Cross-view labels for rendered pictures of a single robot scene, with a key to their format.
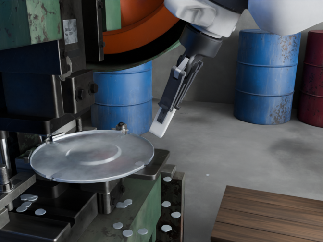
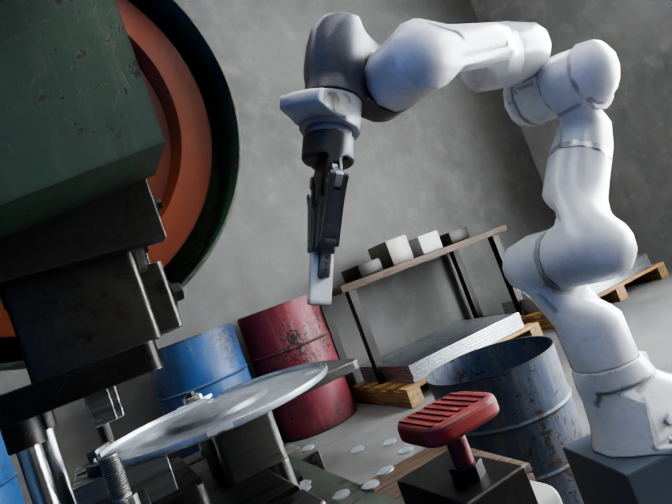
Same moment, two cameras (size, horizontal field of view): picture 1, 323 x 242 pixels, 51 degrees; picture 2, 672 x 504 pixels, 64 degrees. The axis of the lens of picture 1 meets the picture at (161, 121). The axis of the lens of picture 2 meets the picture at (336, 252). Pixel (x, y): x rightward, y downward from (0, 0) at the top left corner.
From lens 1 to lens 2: 53 cm
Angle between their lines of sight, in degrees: 47
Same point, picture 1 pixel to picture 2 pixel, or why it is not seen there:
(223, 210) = not seen: outside the picture
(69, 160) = (199, 425)
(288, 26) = (444, 72)
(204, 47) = (348, 145)
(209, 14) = (344, 101)
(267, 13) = (425, 60)
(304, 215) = not seen: hidden behind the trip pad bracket
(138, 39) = not seen: hidden behind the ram
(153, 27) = (157, 247)
